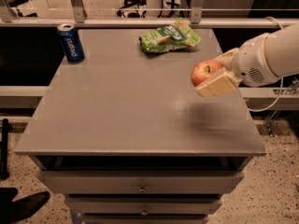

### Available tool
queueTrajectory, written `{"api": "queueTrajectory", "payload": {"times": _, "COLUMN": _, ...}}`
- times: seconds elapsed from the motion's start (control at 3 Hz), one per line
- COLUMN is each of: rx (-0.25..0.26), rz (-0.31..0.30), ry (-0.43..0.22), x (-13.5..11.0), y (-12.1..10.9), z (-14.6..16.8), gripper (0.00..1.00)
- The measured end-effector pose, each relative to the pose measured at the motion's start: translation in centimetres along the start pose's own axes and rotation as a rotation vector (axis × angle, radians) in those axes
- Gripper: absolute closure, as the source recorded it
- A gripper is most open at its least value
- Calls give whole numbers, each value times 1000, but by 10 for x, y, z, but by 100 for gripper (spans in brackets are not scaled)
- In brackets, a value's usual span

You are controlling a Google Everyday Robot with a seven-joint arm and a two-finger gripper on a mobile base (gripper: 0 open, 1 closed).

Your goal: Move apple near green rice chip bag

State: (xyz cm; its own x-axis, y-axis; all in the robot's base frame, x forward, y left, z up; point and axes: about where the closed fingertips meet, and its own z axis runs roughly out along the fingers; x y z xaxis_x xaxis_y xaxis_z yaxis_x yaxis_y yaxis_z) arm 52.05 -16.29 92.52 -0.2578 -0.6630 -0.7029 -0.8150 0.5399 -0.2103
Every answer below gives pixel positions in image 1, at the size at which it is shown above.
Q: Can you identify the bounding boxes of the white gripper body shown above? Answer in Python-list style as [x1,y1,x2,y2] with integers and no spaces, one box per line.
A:
[231,33,280,87]

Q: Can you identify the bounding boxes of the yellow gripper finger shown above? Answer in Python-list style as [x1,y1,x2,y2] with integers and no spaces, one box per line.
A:
[214,48,239,70]
[194,70,242,98]

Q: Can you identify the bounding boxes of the red apple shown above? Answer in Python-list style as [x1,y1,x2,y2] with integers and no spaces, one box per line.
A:
[191,60,222,87]

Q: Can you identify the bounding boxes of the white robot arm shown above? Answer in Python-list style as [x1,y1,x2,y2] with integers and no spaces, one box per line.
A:
[191,24,299,97]

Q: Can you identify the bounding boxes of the green rice chip bag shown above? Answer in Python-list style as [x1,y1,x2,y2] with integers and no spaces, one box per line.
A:
[139,18,201,53]

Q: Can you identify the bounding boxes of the black office chair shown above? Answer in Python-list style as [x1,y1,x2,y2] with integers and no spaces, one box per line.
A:
[117,0,147,18]

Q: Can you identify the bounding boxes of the grey drawer cabinet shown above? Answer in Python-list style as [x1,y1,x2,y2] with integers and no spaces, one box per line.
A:
[16,29,265,224]

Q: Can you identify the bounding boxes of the metal railing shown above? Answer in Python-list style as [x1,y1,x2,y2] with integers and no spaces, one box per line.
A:
[1,0,299,28]

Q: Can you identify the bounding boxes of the blue pepsi can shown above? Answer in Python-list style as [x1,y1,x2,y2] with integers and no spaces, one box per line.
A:
[57,23,85,63]

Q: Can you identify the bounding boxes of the black shoe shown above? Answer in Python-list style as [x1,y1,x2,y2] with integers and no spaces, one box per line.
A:
[0,188,50,224]

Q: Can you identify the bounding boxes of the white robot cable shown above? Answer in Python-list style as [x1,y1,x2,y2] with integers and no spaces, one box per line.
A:
[247,16,286,113]

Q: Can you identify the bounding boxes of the black stand post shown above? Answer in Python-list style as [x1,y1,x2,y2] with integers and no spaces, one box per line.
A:
[0,119,12,180]

